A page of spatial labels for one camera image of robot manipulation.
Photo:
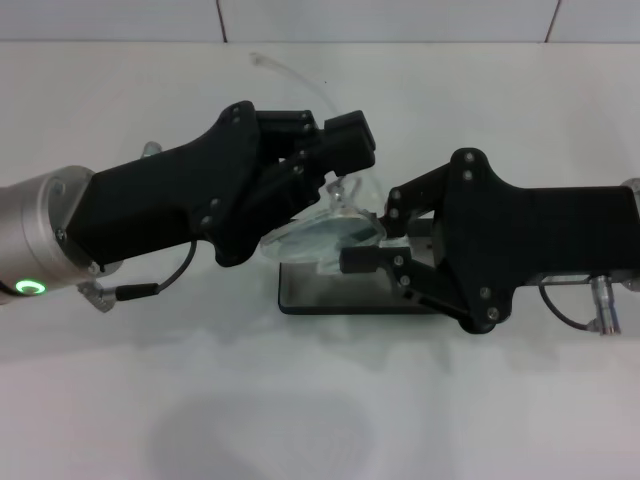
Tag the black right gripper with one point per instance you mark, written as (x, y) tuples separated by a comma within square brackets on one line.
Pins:
[(525, 235)]

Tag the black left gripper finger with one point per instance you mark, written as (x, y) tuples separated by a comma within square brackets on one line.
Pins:
[(350, 155)]

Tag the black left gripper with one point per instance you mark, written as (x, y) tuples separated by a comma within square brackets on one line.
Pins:
[(165, 200)]

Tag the clear white glasses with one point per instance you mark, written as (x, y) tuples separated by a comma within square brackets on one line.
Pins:
[(310, 237)]

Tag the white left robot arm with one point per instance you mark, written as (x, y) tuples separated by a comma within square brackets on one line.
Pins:
[(30, 225)]

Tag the black glasses case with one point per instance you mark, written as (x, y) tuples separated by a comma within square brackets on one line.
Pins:
[(325, 297)]

